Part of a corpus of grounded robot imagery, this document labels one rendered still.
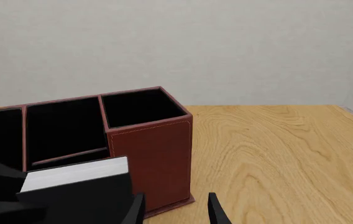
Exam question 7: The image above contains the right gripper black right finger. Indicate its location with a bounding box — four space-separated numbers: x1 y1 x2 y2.
208 192 234 224

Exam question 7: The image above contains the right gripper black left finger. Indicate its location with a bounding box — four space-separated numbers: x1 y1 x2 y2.
122 192 147 224

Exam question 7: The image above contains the black book with white pages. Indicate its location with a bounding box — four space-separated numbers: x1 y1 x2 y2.
16 155 133 224

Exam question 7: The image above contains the red-brown desk caddy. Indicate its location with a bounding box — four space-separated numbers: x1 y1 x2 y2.
0 86 196 220

